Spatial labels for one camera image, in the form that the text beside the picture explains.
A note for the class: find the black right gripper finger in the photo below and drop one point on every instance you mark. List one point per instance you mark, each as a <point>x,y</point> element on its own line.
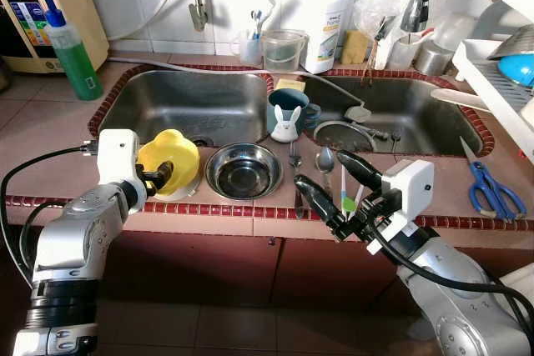
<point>317,199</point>
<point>359,170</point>

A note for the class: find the white training chopsticks green joint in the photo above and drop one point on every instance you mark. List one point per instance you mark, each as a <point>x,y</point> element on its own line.
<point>350,203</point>

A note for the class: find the yellow plastic bowl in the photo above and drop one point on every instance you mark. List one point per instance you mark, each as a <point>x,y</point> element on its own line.
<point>179,152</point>

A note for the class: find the steel spoon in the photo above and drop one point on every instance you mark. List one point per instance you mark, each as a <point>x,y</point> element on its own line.
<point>325,158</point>

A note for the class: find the blue mug white rabbit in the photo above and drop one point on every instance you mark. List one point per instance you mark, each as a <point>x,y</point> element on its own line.
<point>288,99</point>

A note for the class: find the yellow sponge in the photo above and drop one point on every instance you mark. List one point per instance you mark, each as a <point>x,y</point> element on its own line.
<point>292,85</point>

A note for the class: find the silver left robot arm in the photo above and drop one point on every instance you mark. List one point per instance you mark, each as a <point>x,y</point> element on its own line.
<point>75,239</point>

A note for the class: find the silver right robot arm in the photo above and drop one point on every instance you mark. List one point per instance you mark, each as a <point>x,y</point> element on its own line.
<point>450,306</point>

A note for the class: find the steel sink basin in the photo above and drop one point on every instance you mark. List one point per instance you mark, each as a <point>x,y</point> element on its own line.
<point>183,106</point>
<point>417,110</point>

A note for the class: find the dark red base cabinet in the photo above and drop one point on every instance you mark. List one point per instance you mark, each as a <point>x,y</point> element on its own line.
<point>209,264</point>

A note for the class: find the brown wooden chopsticks bundle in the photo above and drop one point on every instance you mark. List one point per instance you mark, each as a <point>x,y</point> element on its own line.
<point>369,60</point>

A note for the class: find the white rectangular utensil holder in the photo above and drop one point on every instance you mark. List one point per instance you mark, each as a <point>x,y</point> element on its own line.
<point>382,52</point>

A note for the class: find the orange sponge block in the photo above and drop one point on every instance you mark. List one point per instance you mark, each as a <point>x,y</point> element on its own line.
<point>356,47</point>

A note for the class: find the white plastic cup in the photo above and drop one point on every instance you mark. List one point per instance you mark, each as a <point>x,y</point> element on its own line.
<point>405,52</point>

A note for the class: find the steel cup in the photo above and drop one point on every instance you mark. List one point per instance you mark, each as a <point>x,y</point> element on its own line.
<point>434,60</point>

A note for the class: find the green dish soap bottle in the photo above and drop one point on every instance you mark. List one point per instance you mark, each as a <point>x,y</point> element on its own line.
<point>79,64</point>

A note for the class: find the white detergent bottle yellow cap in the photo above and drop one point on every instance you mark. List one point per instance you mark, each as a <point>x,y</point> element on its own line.
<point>325,31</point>

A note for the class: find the clear toothbrush cup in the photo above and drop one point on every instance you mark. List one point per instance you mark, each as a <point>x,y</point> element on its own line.
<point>249,52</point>

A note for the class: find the grey slanted board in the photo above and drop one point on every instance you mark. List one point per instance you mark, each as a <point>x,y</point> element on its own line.
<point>524,283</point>

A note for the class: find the white dish rack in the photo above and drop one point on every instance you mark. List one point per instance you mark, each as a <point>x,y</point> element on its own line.
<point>492,81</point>

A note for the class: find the clear plastic bag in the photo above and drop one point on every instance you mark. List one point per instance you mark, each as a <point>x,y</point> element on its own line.
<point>371,6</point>

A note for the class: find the clear plastic container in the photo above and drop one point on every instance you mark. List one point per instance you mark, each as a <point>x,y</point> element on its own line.
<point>455,31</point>

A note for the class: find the blue bowl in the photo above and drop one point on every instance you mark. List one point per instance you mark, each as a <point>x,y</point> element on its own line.
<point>519,68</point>

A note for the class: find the blue toothbrush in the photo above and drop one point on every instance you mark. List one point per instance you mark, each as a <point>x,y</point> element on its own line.
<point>256,24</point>

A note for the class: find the steel mixing bowl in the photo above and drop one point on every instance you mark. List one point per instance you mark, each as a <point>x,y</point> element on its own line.
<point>517,43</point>

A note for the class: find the cream water ionizer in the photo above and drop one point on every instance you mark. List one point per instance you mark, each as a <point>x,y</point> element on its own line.
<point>75,6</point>

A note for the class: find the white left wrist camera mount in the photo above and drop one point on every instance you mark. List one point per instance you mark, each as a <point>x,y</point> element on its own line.
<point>117,156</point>

